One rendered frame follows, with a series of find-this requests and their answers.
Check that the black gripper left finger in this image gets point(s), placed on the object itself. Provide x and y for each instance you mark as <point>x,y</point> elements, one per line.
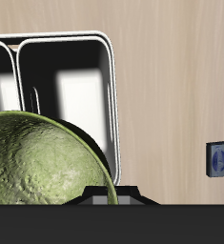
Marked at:
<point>96,194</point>

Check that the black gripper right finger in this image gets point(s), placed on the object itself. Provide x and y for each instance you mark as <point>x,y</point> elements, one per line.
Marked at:
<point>127,193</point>

